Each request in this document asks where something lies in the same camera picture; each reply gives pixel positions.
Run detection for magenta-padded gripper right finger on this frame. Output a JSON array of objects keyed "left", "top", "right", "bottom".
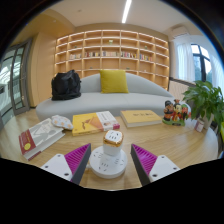
[{"left": 130, "top": 143, "right": 181, "bottom": 187}]

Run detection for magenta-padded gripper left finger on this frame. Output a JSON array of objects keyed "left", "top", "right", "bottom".
[{"left": 40, "top": 143, "right": 92, "bottom": 185}]

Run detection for red and white book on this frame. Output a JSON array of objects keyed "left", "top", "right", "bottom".
[{"left": 18, "top": 117, "right": 66, "bottom": 162}]

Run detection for small patterned pouch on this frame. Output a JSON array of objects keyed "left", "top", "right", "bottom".
[{"left": 50, "top": 114, "right": 75, "bottom": 131}]

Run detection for round white power strip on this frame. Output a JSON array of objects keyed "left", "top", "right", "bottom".
[{"left": 88, "top": 145, "right": 129, "bottom": 180}]

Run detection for flat yellow book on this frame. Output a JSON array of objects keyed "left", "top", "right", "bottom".
[{"left": 119, "top": 109, "right": 163, "bottom": 129}]

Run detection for yellow and white book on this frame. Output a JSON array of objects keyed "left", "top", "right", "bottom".
[{"left": 71, "top": 110, "right": 121, "bottom": 137}]

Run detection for colourful figurine group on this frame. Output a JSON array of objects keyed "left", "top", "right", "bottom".
[{"left": 162, "top": 98, "right": 192, "bottom": 127}]

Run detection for small red and white can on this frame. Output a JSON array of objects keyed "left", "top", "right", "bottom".
[{"left": 194, "top": 119, "right": 205, "bottom": 133}]

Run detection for green chair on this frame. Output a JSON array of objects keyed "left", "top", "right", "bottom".
[{"left": 219, "top": 121, "right": 224, "bottom": 144}]

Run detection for grey curved sofa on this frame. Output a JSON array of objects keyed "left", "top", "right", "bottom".
[{"left": 35, "top": 72, "right": 191, "bottom": 122}]

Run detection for white radiator cover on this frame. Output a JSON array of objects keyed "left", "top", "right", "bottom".
[{"left": 168, "top": 78, "right": 196, "bottom": 103}]

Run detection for black backpack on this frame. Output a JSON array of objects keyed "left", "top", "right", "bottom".
[{"left": 50, "top": 69, "right": 82, "bottom": 102}]

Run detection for green potted plant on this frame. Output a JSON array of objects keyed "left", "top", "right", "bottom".
[{"left": 182, "top": 79, "right": 224, "bottom": 132}]

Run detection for yellow cushion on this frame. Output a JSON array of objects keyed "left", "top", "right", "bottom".
[{"left": 99, "top": 69, "right": 130, "bottom": 95}]

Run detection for grey glass door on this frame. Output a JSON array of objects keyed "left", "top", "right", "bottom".
[{"left": 0, "top": 39, "right": 33, "bottom": 126}]

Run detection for white sheer curtain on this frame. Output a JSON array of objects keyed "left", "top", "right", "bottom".
[
  {"left": 175, "top": 42, "right": 196, "bottom": 83},
  {"left": 209, "top": 54, "right": 224, "bottom": 94}
]

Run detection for dark-framed window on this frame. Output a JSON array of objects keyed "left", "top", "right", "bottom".
[{"left": 190, "top": 43, "right": 213, "bottom": 84}]

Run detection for wooden shelf unit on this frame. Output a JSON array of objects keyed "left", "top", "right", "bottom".
[{"left": 54, "top": 29, "right": 170, "bottom": 90}]

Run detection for white air conditioner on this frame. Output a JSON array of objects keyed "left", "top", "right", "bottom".
[{"left": 171, "top": 25, "right": 190, "bottom": 38}]

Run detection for long ceiling light strip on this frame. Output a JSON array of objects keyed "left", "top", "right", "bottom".
[{"left": 121, "top": 0, "right": 133, "bottom": 24}]

